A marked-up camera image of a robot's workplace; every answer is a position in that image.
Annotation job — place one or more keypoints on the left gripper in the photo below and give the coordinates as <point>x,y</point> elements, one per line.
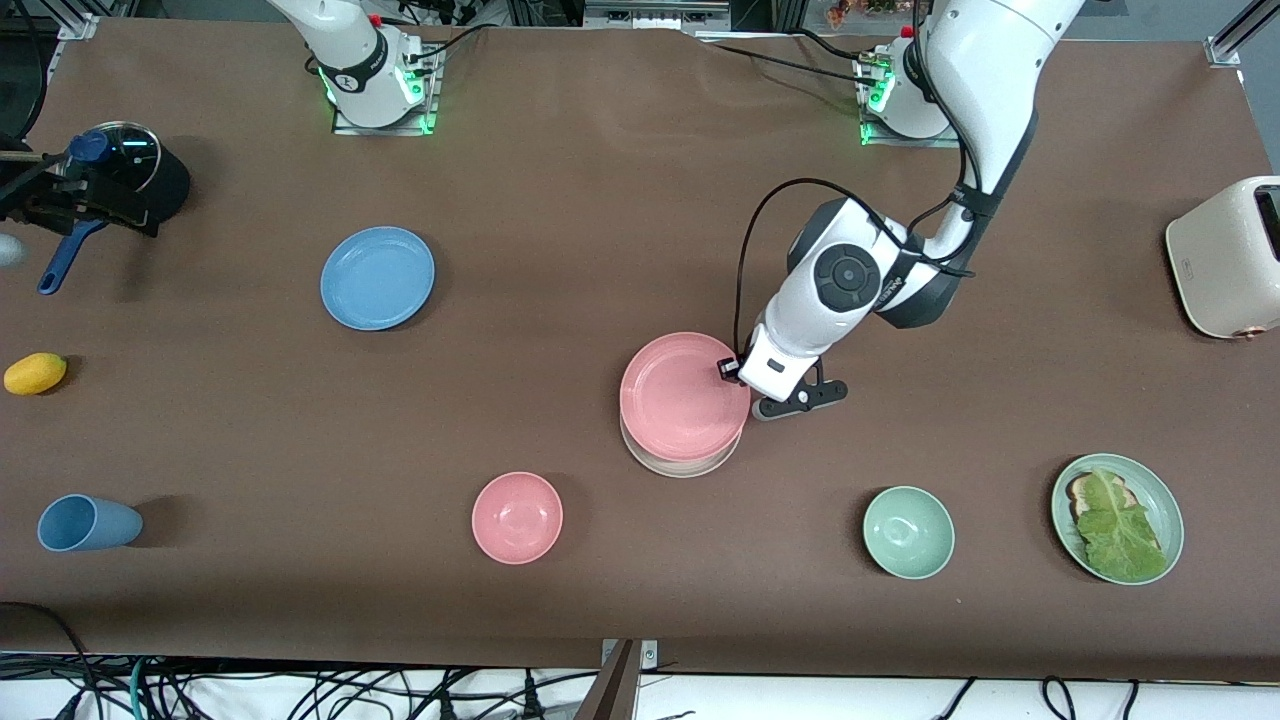
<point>728,368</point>

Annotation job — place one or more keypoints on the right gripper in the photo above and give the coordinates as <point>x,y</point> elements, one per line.
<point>62,205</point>

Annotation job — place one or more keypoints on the pink plate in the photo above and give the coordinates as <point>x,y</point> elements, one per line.
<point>680,395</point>

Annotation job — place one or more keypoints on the blue plate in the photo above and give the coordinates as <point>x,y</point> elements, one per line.
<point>377,278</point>

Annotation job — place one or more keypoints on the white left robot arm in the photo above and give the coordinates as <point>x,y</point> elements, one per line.
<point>985,60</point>

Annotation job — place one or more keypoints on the beige plate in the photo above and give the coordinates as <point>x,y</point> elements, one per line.
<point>680,469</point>

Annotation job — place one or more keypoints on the brown table cover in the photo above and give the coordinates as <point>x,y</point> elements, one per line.
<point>640,250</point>

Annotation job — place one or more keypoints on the yellow lemon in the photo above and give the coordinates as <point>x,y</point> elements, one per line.
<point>35,373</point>

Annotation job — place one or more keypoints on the green bowl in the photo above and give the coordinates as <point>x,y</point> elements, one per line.
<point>908,532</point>

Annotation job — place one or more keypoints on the pink bowl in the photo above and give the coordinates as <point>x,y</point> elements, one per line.
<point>517,518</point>

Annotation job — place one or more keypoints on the blue plastic cup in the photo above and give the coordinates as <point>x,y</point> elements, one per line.
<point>88,523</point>

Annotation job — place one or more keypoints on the grey metal device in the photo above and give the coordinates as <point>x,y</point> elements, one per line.
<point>655,15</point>

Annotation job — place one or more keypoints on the toasted bread slice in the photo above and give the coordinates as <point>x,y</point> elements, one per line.
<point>1080,490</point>

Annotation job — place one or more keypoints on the colourful toy food pile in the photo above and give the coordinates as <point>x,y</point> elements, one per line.
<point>850,12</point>

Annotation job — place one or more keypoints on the green lettuce leaf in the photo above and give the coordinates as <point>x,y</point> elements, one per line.
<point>1120,530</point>

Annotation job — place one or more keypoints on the green plate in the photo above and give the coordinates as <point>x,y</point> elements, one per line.
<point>1174,520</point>

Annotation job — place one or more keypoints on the beige toaster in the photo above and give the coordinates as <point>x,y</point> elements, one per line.
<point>1215,270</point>

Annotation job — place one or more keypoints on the aluminium frame profile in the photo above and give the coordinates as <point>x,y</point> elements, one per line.
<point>80,25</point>
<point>1225,48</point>

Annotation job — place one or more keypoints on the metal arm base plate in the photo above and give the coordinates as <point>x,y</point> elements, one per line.
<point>345,125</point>
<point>890,140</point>

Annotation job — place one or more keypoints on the small metal bracket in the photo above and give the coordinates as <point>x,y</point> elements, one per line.
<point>650,655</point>

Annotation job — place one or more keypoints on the dark metal post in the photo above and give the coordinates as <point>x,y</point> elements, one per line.
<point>612,695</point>

